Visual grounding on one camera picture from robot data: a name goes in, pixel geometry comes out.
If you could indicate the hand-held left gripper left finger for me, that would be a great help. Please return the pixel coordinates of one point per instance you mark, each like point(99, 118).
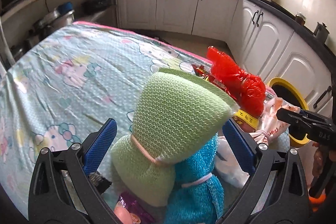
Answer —
point(102, 145)

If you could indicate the pink sausage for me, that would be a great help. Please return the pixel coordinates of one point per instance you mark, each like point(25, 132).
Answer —
point(122, 216)

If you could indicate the red and yellow snack packets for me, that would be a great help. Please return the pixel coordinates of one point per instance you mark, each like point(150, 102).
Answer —
point(203, 72)

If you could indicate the grey kettle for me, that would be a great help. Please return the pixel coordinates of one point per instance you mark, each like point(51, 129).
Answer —
point(322, 33)

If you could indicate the pink plastic bag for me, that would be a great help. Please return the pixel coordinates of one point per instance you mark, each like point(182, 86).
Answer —
point(273, 113)

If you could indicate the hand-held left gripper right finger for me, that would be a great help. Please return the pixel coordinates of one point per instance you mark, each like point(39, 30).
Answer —
point(236, 145)

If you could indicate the black kitchen countertop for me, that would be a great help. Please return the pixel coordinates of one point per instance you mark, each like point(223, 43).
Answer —
point(286, 15)

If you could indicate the purple snack wrapper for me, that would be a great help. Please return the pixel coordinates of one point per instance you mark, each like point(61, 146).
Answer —
point(134, 207)

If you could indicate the blue foam mesh bundle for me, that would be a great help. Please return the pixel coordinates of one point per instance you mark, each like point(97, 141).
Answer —
point(194, 197)

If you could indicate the glass jar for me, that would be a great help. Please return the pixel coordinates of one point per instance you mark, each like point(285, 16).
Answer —
point(300, 19)

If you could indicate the sausage with yellow label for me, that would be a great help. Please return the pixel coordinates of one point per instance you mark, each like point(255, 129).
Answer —
point(245, 119)

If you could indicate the cartoon printed blanket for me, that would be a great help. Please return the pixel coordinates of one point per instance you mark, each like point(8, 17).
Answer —
point(65, 56)

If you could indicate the green foam mesh bundle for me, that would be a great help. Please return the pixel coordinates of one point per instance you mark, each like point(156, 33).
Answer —
point(170, 113)

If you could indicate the steel pot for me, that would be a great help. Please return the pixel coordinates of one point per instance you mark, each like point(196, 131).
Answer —
point(55, 22)

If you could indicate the white kitchen cabinets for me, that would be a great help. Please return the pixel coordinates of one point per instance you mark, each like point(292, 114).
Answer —
point(178, 8)

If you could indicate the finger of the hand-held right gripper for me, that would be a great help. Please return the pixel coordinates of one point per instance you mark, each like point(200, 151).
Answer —
point(315, 132)
point(294, 115)

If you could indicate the red plastic bag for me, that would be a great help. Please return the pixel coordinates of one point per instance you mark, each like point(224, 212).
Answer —
point(231, 77)

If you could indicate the black frying pan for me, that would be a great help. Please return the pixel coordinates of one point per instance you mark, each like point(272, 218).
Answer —
point(95, 5)

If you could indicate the yellow round bin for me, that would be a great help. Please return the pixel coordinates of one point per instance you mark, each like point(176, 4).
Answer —
point(298, 138)

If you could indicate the person's right hand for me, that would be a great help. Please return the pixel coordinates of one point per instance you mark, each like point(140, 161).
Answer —
point(318, 158)

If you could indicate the white plastic bag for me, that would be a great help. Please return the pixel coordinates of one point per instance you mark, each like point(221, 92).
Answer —
point(231, 169)

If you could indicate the black bristled brush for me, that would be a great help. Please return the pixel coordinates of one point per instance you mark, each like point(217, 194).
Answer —
point(101, 183)

